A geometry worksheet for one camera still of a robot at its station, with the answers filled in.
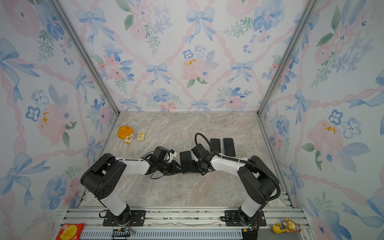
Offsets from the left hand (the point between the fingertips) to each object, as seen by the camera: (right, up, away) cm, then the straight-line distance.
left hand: (183, 170), depth 88 cm
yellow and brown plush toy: (+50, -21, -18) cm, 57 cm away
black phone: (+1, +5, +7) cm, 9 cm away
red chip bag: (-51, -23, -19) cm, 59 cm away
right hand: (+4, 0, +2) cm, 5 cm away
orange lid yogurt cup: (-37, +21, +7) cm, 43 cm away
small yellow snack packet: (-31, +19, +16) cm, 40 cm away
